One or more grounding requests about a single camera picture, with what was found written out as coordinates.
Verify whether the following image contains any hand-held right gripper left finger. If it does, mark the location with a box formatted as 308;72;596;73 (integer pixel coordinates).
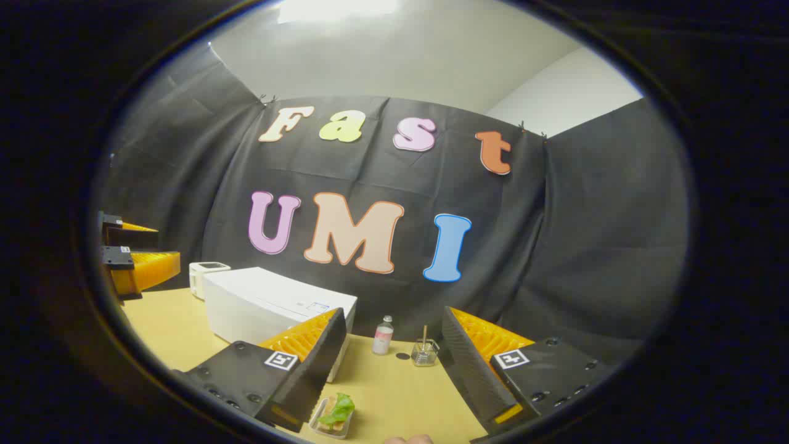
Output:
173;307;348;434

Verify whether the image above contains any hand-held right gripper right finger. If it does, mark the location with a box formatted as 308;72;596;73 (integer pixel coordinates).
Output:
441;306;614;442

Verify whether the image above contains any toast sandwich with green lettuce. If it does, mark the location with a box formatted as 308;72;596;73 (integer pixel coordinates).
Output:
317;393;356;432

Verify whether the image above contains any white microwave oven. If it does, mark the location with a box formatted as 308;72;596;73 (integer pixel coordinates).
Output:
203;267;358;383

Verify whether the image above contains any clear glass cup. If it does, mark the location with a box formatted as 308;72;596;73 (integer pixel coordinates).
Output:
411;338;440;368

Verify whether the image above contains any white toaster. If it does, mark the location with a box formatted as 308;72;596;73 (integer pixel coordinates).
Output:
189;262;232;301

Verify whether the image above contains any white rectangular tray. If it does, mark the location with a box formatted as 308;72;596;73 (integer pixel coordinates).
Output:
308;397;357;440

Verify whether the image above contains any small clear bottle pink label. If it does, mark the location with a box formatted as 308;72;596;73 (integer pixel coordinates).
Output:
372;315;395;356

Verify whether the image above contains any black backdrop cloth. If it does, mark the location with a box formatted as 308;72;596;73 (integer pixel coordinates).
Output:
102;46;688;364

